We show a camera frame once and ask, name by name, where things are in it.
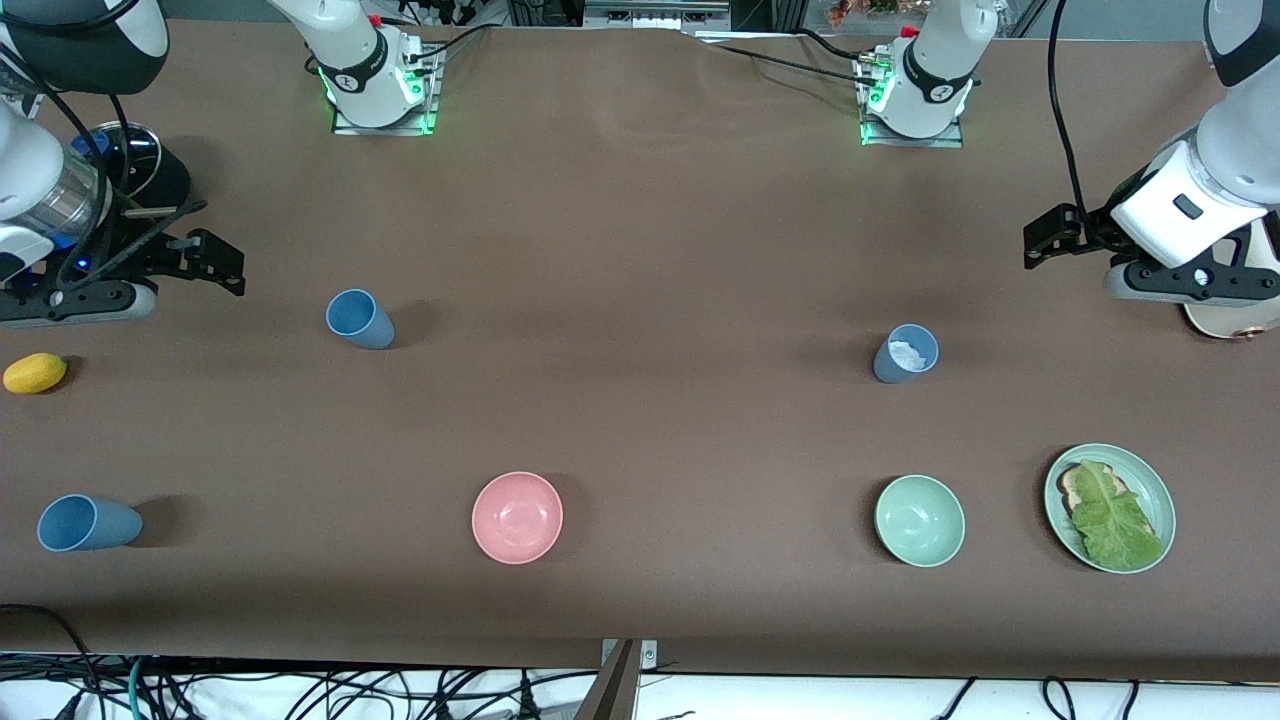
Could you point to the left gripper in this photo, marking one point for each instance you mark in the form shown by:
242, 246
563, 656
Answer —
1097, 228

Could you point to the small metal bracket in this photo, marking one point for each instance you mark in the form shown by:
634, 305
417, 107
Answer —
648, 654

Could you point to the green lettuce leaf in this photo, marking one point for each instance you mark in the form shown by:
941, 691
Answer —
1115, 525

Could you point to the pale green plate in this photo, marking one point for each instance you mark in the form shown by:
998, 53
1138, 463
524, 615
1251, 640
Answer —
1150, 490

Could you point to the pale green bowl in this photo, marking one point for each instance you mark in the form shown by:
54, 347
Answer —
920, 520

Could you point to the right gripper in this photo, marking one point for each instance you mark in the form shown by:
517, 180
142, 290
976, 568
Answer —
140, 243

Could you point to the brown table cover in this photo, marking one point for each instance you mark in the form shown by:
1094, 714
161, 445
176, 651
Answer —
640, 420

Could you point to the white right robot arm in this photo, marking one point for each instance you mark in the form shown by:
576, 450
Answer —
350, 50

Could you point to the glass lid blue knob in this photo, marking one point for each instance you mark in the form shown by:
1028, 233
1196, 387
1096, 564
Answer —
140, 150

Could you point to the yellow lemon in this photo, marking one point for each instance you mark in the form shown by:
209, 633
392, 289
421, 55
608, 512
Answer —
35, 373

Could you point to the toast slice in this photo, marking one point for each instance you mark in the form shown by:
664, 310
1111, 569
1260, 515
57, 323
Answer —
1071, 490

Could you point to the cream round kettle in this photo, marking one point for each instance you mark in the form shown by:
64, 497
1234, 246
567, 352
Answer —
1232, 322

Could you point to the blue plastic cup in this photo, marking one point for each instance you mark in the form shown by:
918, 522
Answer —
90, 523
356, 316
885, 366

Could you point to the white crumpled filling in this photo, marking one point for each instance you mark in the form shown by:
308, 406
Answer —
908, 354

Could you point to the grey power strip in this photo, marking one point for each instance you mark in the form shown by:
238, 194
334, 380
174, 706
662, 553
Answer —
655, 14

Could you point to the pink bowl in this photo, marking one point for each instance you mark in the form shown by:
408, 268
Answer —
517, 518

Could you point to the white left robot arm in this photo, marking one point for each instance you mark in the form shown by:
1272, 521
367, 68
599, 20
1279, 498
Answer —
940, 60

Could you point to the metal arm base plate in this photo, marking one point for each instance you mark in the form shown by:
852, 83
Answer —
430, 95
955, 138

